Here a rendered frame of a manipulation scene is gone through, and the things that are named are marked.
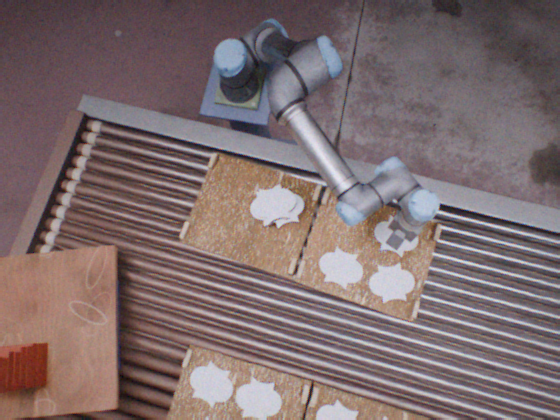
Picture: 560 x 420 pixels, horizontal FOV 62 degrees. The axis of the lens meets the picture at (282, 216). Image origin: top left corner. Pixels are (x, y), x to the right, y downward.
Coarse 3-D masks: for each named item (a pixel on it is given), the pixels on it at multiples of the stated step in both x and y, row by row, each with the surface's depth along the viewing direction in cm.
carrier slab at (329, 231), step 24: (336, 216) 160; (384, 216) 159; (312, 240) 158; (336, 240) 158; (360, 240) 157; (432, 240) 156; (312, 264) 156; (360, 264) 155; (384, 264) 155; (408, 264) 155; (336, 288) 154; (360, 288) 153; (384, 312) 151; (408, 312) 151
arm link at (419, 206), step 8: (416, 192) 119; (424, 192) 118; (432, 192) 118; (408, 200) 121; (416, 200) 118; (424, 200) 118; (432, 200) 118; (408, 208) 121; (416, 208) 117; (424, 208) 117; (432, 208) 117; (408, 216) 123; (416, 216) 119; (424, 216) 118; (432, 216) 120; (416, 224) 125
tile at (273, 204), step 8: (264, 192) 157; (272, 192) 157; (280, 192) 157; (288, 192) 157; (256, 200) 157; (264, 200) 156; (272, 200) 156; (280, 200) 156; (288, 200) 156; (256, 208) 156; (264, 208) 156; (272, 208) 156; (280, 208) 156; (288, 208) 155; (264, 216) 155; (272, 216) 155; (280, 216) 155; (288, 216) 155
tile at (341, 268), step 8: (336, 248) 156; (328, 256) 155; (336, 256) 155; (344, 256) 155; (352, 256) 155; (320, 264) 155; (328, 264) 155; (336, 264) 155; (344, 264) 154; (352, 264) 154; (328, 272) 154; (336, 272) 154; (344, 272) 154; (352, 272) 154; (360, 272) 154; (328, 280) 153; (336, 280) 153; (344, 280) 153; (352, 280) 153; (344, 288) 152
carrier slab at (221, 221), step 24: (216, 168) 167; (240, 168) 166; (264, 168) 166; (216, 192) 164; (240, 192) 164; (312, 192) 163; (192, 216) 163; (216, 216) 162; (240, 216) 162; (312, 216) 161; (192, 240) 160; (216, 240) 160; (240, 240) 160; (264, 240) 159; (288, 240) 159; (264, 264) 157; (288, 264) 157
